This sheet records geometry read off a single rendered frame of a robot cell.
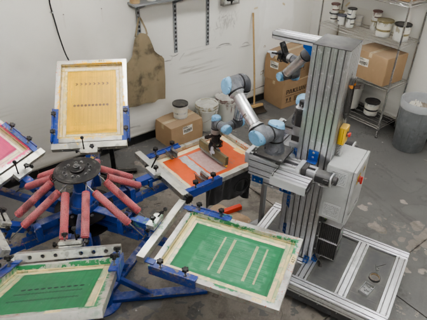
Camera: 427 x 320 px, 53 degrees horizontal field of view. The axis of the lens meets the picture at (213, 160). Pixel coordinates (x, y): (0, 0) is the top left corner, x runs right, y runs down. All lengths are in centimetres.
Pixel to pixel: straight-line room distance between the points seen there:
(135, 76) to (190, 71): 85
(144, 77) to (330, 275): 307
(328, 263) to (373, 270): 37
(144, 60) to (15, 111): 151
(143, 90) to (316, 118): 278
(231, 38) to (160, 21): 115
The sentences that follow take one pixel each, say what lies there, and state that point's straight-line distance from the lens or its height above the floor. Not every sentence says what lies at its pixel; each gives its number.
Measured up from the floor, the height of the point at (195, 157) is 95.
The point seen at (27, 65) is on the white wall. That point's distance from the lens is 473.
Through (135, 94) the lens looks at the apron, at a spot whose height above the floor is 70.
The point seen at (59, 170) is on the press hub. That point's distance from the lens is 294.
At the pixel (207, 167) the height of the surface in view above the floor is 95.
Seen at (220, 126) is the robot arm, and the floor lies 131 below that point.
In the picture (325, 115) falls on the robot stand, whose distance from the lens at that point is 300.
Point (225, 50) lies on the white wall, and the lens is 594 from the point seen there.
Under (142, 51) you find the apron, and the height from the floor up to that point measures 119.
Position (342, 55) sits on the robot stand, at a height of 199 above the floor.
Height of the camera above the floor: 291
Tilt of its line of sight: 34 degrees down
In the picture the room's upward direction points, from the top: 1 degrees clockwise
